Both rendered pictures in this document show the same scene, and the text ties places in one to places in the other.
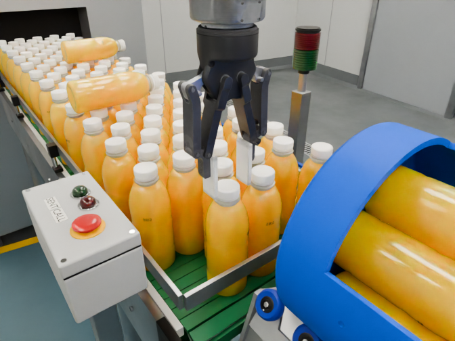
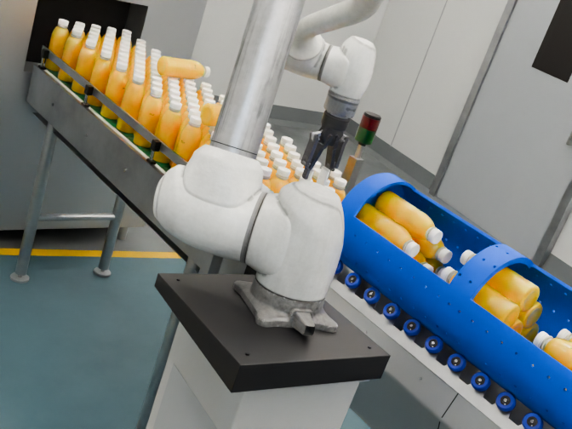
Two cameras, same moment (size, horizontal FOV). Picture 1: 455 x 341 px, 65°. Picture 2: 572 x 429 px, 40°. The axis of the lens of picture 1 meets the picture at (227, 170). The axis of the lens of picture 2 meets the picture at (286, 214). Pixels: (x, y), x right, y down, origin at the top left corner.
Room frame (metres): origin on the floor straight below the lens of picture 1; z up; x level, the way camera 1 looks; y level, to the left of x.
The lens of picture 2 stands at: (-1.67, 0.37, 1.81)
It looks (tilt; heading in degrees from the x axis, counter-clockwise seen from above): 21 degrees down; 351
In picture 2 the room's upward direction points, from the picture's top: 19 degrees clockwise
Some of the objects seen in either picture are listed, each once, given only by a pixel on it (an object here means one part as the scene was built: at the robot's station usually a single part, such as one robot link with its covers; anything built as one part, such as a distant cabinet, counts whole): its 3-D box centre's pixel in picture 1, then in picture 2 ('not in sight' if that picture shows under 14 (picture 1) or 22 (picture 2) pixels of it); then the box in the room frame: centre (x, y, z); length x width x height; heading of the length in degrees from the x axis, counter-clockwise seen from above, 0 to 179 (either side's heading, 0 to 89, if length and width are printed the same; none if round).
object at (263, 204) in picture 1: (259, 224); not in sight; (0.50, -0.06, 1.00); 0.07 x 0.07 x 0.19
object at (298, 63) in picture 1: (305, 58); (365, 134); (0.94, -0.20, 1.18); 0.06 x 0.06 x 0.05
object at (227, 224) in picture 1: (227, 241); not in sight; (0.46, 0.00, 1.00); 0.07 x 0.07 x 0.19
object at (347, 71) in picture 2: not in sight; (350, 65); (0.46, 0.01, 1.47); 0.13 x 0.11 x 0.16; 76
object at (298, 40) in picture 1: (307, 40); (369, 122); (0.94, -0.20, 1.23); 0.06 x 0.06 x 0.04
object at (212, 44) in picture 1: (227, 62); (332, 128); (0.46, 0.00, 1.29); 0.08 x 0.07 x 0.09; 127
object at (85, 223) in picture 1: (87, 224); not in sight; (0.36, 0.18, 1.11); 0.04 x 0.04 x 0.01
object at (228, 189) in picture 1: (227, 191); not in sight; (0.46, 0.00, 1.10); 0.04 x 0.04 x 0.02
